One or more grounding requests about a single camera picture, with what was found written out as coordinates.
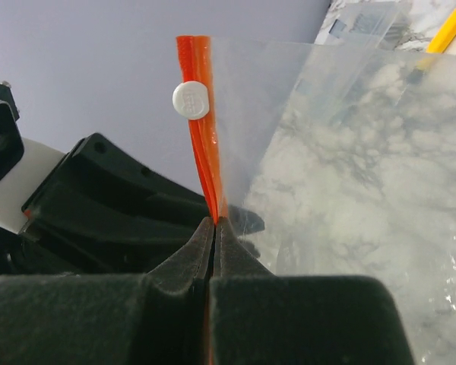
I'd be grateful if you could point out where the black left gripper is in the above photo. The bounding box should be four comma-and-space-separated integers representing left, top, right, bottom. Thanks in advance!
0, 83, 209, 274

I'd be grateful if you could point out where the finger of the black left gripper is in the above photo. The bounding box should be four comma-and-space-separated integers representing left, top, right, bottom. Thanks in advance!
228, 205, 265, 236

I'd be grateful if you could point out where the clear plastic box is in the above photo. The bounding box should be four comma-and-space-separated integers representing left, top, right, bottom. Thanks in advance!
315, 1, 411, 50

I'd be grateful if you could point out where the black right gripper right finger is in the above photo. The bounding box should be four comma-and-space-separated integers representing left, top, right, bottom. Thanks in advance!
208, 217, 414, 364

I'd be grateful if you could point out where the yellow handled screwdriver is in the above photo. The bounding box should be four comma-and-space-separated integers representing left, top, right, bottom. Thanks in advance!
406, 5, 456, 83

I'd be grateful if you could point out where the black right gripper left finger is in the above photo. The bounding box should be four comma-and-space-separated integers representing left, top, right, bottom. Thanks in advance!
0, 218, 214, 364

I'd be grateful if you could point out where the clear zip bag orange zipper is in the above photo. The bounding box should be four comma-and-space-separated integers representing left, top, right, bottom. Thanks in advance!
176, 36, 456, 364

